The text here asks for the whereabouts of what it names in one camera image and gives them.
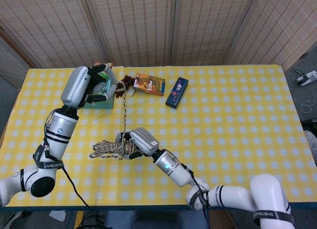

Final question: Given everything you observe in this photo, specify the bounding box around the green snack bag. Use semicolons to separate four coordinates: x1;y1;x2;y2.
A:
93;62;115;96

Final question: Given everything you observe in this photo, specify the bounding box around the woven folding screen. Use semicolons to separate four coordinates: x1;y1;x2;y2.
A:
0;0;317;71

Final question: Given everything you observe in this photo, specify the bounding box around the white paper scrap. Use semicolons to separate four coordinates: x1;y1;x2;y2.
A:
49;210;66;221

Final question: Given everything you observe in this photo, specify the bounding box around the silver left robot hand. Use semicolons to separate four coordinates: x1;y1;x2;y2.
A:
60;65;117;110

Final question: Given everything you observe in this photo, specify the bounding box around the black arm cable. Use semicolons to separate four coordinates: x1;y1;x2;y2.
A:
182;163;211;229
44;114;102;222

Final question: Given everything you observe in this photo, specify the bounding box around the speckled beige braided rope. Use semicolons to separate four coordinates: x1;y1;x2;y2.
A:
89;84;139;161

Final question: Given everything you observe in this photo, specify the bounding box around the white black floor device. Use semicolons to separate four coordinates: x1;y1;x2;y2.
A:
293;69;317;87

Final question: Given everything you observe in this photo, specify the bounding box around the dark blue slim box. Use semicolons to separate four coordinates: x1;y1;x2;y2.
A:
165;77;189;108

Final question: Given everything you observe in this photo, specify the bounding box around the blue chair seat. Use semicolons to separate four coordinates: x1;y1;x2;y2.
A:
103;209;209;229

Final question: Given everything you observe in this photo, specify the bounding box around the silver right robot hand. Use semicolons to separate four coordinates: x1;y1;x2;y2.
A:
115;127;159;160

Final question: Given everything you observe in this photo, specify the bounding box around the teal cardboard box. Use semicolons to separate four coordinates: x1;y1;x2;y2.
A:
81;70;117;110

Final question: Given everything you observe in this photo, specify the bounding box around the dark red grape bunch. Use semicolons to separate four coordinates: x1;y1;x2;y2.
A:
115;75;136;99

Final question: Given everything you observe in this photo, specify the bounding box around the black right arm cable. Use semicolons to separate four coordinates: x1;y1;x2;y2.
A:
182;163;211;229

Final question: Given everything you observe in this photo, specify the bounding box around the thin white floor cable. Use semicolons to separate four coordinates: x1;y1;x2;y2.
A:
298;95;317;114

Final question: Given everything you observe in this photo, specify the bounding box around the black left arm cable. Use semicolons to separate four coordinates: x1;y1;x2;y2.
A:
44;114;102;222

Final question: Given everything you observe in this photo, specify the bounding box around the yellow checked tablecloth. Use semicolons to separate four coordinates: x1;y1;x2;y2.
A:
0;64;317;211

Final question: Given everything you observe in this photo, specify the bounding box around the orange colourful carton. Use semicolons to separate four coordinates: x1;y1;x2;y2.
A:
133;73;166;97

